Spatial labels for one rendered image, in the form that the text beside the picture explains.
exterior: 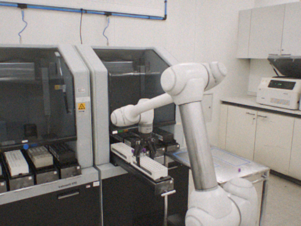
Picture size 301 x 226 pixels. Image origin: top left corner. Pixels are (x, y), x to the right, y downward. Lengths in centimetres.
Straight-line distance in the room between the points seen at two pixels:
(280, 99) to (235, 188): 256
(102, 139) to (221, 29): 277
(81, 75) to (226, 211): 125
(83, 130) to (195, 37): 243
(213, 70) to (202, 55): 278
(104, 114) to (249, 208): 118
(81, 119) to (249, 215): 122
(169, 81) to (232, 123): 320
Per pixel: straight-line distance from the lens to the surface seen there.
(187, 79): 115
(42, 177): 193
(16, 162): 199
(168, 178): 172
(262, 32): 431
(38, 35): 301
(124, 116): 159
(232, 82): 455
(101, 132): 206
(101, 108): 203
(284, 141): 385
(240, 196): 134
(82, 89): 196
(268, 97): 389
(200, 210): 120
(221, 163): 199
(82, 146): 204
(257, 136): 405
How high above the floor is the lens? 154
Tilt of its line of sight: 12 degrees down
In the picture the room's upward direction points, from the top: straight up
